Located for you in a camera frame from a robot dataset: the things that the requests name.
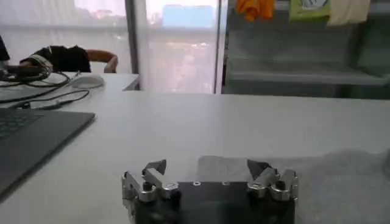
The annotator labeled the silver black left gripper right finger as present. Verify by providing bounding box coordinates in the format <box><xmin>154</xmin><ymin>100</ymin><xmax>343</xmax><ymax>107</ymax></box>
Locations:
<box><xmin>246</xmin><ymin>158</ymin><xmax>301</xmax><ymax>203</ymax></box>

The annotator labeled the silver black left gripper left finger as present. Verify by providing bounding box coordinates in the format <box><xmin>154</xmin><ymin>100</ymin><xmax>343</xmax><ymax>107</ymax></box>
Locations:
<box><xmin>121</xmin><ymin>158</ymin><xmax>180</xmax><ymax>211</ymax></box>

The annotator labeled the grey printed T-shirt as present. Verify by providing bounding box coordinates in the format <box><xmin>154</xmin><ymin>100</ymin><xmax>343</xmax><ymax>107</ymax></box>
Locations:
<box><xmin>196</xmin><ymin>148</ymin><xmax>390</xmax><ymax>224</ymax></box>

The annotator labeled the person's hand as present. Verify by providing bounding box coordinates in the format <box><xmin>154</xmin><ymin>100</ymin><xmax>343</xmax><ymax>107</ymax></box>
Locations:
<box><xmin>103</xmin><ymin>55</ymin><xmax>119</xmax><ymax>74</ymax></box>

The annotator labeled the white desk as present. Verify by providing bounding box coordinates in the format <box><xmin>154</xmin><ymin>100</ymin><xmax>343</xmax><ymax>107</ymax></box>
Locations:
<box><xmin>0</xmin><ymin>71</ymin><xmax>140</xmax><ymax>111</ymax></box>

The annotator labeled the metal rack with hanging cloths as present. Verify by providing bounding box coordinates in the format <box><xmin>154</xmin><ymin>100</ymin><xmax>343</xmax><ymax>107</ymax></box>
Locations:
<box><xmin>221</xmin><ymin>0</ymin><xmax>390</xmax><ymax>100</ymax></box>

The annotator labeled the white computer mouse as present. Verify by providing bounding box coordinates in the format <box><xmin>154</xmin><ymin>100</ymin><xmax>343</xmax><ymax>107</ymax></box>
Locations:
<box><xmin>71</xmin><ymin>74</ymin><xmax>106</xmax><ymax>90</ymax></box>

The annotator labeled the dark grey laptop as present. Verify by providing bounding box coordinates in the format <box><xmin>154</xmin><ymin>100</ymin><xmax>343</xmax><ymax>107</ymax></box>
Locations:
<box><xmin>0</xmin><ymin>107</ymin><xmax>97</xmax><ymax>200</ymax></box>

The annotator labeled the dark window frame post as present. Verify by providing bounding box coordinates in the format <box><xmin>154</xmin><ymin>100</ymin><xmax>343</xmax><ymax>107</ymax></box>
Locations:
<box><xmin>124</xmin><ymin>0</ymin><xmax>141</xmax><ymax>91</ymax></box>

